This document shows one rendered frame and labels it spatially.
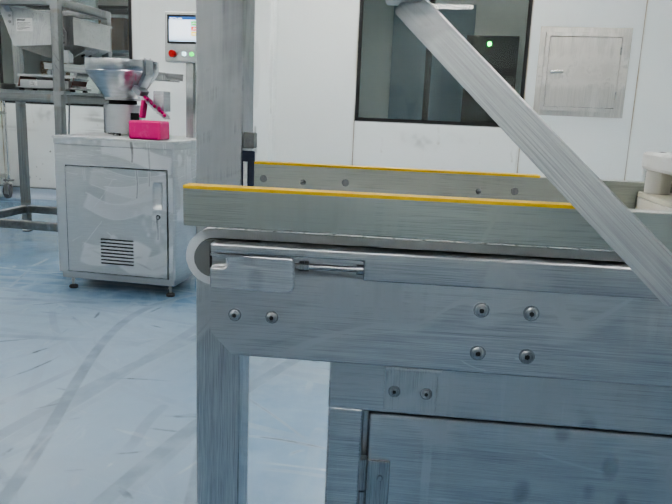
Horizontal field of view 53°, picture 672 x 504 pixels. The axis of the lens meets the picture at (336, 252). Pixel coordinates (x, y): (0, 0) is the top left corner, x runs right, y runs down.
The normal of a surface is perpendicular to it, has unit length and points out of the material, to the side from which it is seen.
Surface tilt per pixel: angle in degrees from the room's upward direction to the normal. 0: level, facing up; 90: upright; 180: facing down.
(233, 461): 90
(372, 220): 90
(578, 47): 90
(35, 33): 89
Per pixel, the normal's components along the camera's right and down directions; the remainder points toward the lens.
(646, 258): -0.63, 0.08
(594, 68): -0.18, 0.19
